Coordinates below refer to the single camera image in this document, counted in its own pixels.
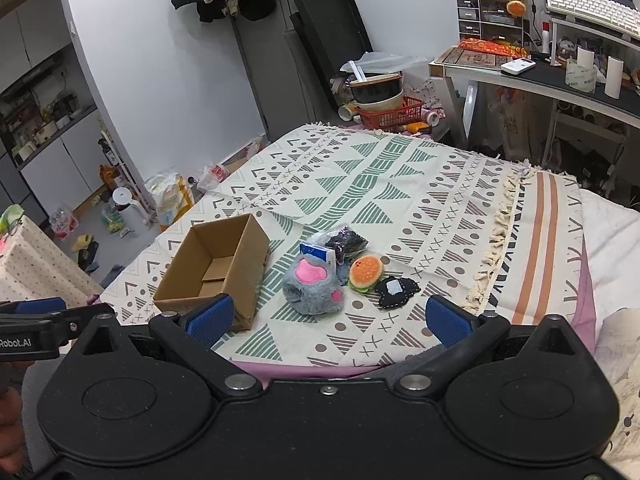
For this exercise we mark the black beads plastic bag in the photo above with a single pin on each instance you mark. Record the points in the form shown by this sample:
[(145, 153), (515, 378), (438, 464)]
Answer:
[(345, 242)]

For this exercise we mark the brown cardboard box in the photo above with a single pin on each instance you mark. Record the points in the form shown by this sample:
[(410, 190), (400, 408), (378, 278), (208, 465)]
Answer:
[(220, 257)]

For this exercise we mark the person left hand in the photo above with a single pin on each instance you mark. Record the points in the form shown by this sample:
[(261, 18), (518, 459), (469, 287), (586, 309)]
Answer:
[(12, 434)]

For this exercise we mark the grey drawer organizer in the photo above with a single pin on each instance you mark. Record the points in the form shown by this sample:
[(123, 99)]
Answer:
[(489, 20)]

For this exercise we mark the black flat panel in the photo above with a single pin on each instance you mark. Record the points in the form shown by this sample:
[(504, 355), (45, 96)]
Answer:
[(335, 32)]

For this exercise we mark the kitchen shelf cabinet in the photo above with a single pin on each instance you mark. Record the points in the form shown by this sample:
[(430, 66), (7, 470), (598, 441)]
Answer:
[(51, 153)]

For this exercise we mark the dotted fabric box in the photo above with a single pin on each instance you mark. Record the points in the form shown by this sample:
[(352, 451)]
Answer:
[(33, 267)]

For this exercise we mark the black stitched felt patch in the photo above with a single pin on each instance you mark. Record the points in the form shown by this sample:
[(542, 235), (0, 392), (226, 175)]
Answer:
[(395, 293)]

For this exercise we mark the patterned geometric blanket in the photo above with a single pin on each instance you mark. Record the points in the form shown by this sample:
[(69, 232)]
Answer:
[(437, 215)]

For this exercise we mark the white plastic shopping bag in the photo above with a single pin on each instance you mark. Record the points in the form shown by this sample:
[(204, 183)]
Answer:
[(212, 176)]

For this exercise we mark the yellow white snack bag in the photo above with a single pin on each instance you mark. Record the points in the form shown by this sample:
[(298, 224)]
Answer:
[(172, 197)]

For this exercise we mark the red patterned flat box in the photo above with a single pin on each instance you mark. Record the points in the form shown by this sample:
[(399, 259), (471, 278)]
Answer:
[(492, 47)]

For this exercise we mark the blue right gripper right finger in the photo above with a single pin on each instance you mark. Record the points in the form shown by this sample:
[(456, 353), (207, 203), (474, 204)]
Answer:
[(449, 323)]

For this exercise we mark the orange striped cream cloth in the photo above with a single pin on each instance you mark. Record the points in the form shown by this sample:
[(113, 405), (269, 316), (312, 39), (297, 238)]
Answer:
[(536, 260)]

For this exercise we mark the white keyboard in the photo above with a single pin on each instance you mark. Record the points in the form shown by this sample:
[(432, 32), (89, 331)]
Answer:
[(607, 13)]

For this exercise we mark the black and cream bowls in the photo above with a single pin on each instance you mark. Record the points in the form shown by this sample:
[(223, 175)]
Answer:
[(378, 93)]

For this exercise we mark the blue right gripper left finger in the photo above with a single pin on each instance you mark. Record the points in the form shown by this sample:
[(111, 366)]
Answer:
[(209, 323)]

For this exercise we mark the white kettle jug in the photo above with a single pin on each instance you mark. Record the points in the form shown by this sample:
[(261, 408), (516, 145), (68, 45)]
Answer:
[(132, 212)]

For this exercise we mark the plush hamburger toy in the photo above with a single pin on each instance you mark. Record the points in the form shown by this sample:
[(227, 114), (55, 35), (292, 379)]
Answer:
[(365, 272)]

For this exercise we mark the blue white tissue pack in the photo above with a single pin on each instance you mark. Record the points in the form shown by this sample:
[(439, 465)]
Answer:
[(325, 254)]

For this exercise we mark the grey plush cat paw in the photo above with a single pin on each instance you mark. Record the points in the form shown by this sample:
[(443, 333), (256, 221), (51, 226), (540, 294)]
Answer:
[(311, 287)]

